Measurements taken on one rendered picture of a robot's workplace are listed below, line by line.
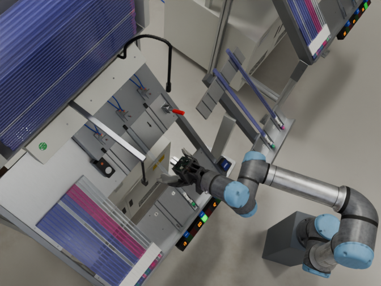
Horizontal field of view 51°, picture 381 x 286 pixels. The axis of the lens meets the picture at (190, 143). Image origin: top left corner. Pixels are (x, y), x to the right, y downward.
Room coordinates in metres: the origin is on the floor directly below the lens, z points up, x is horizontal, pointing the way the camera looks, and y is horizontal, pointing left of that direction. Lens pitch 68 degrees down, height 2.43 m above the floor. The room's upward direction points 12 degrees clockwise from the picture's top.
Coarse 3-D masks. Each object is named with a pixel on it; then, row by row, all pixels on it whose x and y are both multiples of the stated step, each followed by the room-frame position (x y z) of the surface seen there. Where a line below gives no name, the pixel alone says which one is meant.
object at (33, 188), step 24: (144, 120) 0.60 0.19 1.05; (168, 120) 0.65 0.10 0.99; (72, 144) 0.42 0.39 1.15; (24, 168) 0.30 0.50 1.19; (48, 168) 0.32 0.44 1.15; (72, 168) 0.35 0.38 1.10; (120, 168) 0.41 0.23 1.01; (0, 192) 0.21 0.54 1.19; (24, 192) 0.23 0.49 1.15; (48, 192) 0.25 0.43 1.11; (24, 216) 0.16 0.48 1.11; (48, 240) 0.11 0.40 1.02
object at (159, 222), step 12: (204, 156) 0.59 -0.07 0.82; (168, 192) 0.40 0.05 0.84; (192, 192) 0.44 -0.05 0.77; (204, 192) 0.46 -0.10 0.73; (156, 204) 0.34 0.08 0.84; (168, 204) 0.36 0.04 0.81; (180, 204) 0.38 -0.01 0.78; (144, 216) 0.28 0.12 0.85; (156, 216) 0.30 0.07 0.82; (168, 216) 0.32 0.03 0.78; (180, 216) 0.33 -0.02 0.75; (144, 228) 0.24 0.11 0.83; (156, 228) 0.26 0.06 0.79; (168, 228) 0.27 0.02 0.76; (180, 228) 0.29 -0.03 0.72; (156, 240) 0.21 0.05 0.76; (168, 240) 0.23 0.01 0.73; (96, 276) 0.03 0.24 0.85
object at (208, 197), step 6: (204, 198) 0.44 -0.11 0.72; (210, 198) 0.44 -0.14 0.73; (204, 204) 0.41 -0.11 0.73; (198, 210) 0.38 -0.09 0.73; (192, 216) 0.35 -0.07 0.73; (186, 222) 0.32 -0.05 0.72; (186, 228) 0.29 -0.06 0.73; (180, 234) 0.26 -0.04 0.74; (174, 240) 0.23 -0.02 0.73; (168, 246) 0.20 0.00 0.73; (168, 252) 0.18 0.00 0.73; (162, 258) 0.15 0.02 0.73; (156, 264) 0.12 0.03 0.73; (150, 276) 0.07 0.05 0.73; (144, 282) 0.05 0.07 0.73
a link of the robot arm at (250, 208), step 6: (240, 180) 0.41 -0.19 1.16; (246, 180) 0.41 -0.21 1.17; (252, 186) 0.40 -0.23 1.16; (258, 186) 0.41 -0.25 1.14; (252, 192) 0.38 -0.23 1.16; (252, 198) 0.36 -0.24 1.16; (246, 204) 0.33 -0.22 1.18; (252, 204) 0.34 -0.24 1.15; (234, 210) 0.31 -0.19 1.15; (240, 210) 0.31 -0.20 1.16; (246, 210) 0.32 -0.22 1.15; (252, 210) 0.32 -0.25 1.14; (246, 216) 0.31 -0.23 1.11
